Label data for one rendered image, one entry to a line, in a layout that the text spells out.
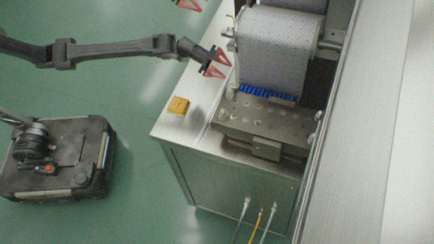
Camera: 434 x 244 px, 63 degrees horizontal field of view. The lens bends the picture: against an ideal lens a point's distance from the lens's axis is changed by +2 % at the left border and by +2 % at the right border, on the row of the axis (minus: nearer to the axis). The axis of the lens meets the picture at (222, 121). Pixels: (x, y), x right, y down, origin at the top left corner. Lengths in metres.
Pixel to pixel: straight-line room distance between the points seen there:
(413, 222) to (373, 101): 0.26
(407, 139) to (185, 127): 0.86
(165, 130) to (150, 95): 1.31
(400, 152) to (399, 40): 0.24
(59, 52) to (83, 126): 1.08
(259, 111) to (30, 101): 2.17
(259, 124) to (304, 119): 0.16
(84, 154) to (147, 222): 0.56
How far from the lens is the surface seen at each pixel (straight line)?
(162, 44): 1.24
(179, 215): 2.21
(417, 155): 0.76
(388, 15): 0.66
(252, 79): 1.29
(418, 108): 0.83
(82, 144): 2.31
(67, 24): 3.53
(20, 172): 2.43
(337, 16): 1.80
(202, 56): 1.25
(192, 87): 1.50
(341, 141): 0.48
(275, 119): 1.23
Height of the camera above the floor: 2.06
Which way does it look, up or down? 57 degrees down
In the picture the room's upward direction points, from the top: 9 degrees counter-clockwise
